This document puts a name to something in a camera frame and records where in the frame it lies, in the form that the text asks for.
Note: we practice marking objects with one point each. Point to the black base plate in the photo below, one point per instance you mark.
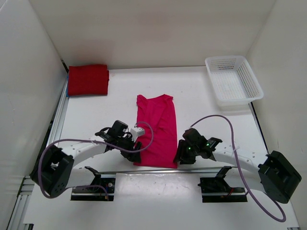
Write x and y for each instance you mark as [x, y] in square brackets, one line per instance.
[216, 189]
[88, 184]

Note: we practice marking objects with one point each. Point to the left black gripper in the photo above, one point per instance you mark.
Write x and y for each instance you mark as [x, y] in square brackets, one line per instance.
[131, 150]

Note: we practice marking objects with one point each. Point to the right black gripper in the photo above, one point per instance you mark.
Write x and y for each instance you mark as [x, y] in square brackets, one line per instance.
[183, 151]

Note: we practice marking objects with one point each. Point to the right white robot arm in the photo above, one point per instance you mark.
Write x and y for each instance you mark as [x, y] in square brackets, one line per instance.
[270, 173]

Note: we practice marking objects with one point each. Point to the white plastic basket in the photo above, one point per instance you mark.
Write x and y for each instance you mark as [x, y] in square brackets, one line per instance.
[233, 80]

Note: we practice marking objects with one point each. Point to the pink t shirt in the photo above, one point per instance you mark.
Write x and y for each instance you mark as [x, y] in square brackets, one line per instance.
[158, 118]

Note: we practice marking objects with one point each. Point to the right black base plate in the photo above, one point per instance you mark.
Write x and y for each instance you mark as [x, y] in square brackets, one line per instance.
[216, 189]

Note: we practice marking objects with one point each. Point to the dark red t shirt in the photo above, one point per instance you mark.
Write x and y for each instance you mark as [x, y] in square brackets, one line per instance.
[88, 80]

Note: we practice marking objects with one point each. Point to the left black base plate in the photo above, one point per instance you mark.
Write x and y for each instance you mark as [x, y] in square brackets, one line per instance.
[88, 184]

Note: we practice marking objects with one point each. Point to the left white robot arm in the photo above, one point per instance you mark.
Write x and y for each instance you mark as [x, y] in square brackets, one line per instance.
[56, 169]

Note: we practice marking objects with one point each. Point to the blue t shirt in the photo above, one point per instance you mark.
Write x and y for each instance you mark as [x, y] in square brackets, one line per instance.
[67, 85]

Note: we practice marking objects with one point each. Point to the aluminium frame rail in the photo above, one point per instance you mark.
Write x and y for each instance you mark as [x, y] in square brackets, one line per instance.
[81, 117]

